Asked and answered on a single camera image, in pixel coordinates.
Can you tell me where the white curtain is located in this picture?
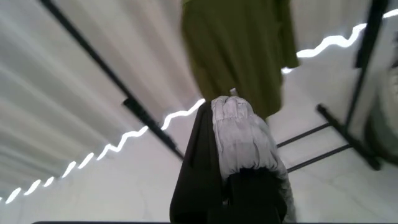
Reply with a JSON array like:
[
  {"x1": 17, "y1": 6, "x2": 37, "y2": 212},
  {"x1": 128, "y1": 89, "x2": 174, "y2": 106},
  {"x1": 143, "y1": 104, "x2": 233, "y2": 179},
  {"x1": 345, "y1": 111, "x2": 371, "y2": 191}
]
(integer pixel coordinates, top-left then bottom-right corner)
[{"x1": 0, "y1": 0, "x2": 374, "y2": 200}]

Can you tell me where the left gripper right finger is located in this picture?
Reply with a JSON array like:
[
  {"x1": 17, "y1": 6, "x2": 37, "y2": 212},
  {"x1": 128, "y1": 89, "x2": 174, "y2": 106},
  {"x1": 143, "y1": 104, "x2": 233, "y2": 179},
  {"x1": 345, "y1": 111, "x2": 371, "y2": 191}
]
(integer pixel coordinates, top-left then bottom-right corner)
[{"x1": 211, "y1": 167, "x2": 287, "y2": 223}]

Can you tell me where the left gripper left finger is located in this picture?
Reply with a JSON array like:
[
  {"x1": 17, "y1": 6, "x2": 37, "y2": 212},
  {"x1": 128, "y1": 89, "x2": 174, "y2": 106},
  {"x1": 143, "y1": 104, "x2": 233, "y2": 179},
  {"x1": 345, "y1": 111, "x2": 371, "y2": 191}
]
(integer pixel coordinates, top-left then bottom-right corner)
[{"x1": 169, "y1": 102, "x2": 224, "y2": 223}]

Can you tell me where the black clothes rack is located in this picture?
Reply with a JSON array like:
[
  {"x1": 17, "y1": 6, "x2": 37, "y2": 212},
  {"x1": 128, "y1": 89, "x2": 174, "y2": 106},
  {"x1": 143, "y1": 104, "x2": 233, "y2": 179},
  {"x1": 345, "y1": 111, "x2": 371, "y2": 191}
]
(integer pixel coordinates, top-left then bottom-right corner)
[{"x1": 39, "y1": 0, "x2": 389, "y2": 172}]

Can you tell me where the green long-sleeved shirt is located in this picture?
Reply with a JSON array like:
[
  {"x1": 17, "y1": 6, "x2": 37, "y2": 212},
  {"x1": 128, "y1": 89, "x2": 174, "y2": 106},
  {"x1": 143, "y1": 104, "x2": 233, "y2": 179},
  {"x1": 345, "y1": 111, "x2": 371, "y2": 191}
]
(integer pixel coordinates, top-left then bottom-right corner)
[{"x1": 181, "y1": 0, "x2": 301, "y2": 121}]

